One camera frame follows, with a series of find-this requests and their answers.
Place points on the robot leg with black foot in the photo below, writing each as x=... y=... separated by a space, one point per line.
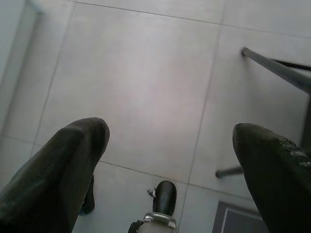
x=165 y=196

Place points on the dark floor mat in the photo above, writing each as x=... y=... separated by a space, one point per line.
x=238 y=221

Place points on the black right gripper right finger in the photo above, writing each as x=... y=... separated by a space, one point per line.
x=279 y=179

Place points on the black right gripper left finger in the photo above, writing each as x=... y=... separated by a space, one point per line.
x=53 y=174

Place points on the grey metal table leg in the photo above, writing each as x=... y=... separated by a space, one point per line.
x=279 y=68

